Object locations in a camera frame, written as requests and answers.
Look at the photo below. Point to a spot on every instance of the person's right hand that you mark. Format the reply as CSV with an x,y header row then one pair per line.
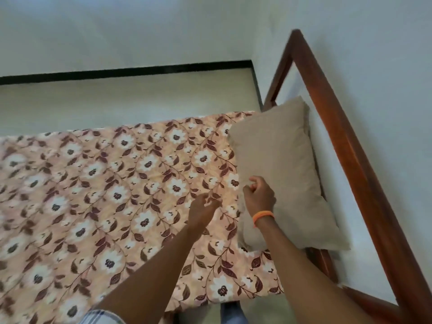
x,y
261,199

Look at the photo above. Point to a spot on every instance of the person's left hand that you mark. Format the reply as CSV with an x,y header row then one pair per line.
x,y
201,212

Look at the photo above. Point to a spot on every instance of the person's right thumb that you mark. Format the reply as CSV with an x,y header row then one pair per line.
x,y
259,180

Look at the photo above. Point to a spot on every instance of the person's left fingers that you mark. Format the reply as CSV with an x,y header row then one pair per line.
x,y
209,203

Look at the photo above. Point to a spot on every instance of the beige pillow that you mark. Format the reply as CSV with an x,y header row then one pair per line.
x,y
283,155

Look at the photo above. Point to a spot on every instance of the person's left forearm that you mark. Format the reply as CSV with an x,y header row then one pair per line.
x,y
152,280

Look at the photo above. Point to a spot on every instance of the person's right forearm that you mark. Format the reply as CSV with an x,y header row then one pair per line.
x,y
303,276

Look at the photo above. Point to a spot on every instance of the orange wristband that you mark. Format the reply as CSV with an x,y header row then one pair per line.
x,y
263,215

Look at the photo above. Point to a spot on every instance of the floral bedsheet on mattress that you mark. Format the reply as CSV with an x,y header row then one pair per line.
x,y
101,205

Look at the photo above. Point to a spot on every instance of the blue jeans leg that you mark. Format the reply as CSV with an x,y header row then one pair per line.
x,y
233,314

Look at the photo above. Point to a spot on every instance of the black skirting strip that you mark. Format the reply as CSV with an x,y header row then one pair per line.
x,y
135,70

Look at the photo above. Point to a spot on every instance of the plaid shirt sleeve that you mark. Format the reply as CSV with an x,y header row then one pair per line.
x,y
101,317

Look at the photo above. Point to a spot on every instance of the brown wooden bed frame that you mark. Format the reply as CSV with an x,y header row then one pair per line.
x,y
341,134

